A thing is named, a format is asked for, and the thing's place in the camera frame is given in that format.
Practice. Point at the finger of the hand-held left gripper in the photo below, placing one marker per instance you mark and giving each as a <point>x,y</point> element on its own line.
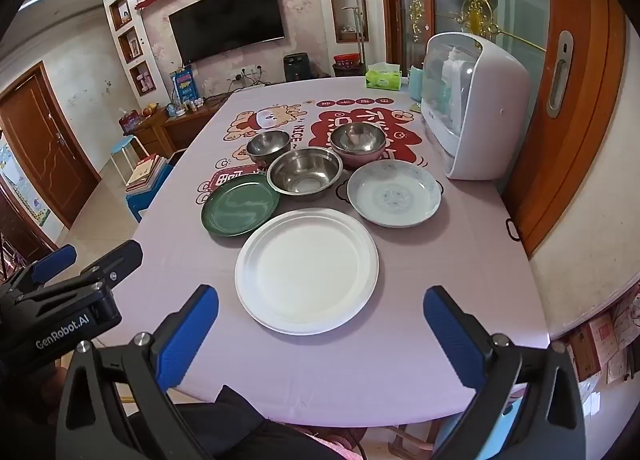
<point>55,260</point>
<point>122,260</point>

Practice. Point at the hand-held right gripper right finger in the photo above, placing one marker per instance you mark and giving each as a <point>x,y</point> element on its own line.
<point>452,335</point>

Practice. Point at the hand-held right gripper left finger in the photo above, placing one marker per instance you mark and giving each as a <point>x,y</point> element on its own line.
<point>187,335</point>

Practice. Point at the green plate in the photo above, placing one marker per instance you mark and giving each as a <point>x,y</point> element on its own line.
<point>240,205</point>

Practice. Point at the large white plate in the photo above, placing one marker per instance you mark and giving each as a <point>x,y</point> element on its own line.
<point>306,270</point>

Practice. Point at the white blue patterned plate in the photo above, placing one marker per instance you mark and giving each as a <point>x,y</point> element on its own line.
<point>395,195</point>

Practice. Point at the small steel bowl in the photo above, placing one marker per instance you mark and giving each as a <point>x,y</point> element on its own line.
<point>268,145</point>

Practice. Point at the wide-rim steel bowl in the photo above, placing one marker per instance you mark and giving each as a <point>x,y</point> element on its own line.
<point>304,177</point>

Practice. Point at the pink steel bowl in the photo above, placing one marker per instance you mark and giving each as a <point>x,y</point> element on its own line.
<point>357,142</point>

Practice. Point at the blue plastic stool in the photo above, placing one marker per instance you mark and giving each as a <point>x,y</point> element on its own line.
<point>145,200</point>

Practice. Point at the stack of books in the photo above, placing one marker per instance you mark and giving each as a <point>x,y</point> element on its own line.
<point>147,170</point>

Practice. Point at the light blue round stool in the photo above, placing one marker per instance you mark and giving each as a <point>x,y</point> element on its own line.
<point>122,147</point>

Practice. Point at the brown wooden door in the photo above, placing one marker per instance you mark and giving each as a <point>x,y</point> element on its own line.
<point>42,145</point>

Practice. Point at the red box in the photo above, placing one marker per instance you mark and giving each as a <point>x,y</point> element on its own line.
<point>131,120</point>

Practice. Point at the wooden television cabinet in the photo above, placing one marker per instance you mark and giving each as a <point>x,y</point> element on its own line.
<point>170,127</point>

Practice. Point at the blue poster box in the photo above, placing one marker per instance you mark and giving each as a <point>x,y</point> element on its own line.
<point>184,85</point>

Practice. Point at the white dish sterilizer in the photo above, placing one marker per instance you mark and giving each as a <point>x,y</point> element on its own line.
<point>480,105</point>

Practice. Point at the teal canister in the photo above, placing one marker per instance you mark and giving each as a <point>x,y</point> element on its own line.
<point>416,85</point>

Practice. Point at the black air fryer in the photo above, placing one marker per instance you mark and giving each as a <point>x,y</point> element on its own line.
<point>295,67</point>

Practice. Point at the black television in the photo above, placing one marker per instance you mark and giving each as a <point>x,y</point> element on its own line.
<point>227,22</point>

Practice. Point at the green tissue box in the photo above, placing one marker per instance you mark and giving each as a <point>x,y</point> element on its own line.
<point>384,76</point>

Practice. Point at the red lidded container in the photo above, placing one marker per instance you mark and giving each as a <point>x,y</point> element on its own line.
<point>345,60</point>

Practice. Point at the colourful wall poster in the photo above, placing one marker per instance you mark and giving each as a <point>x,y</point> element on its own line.
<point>25,185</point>

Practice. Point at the wooden sliding door frame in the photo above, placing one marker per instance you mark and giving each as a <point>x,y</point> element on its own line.
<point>575,140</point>

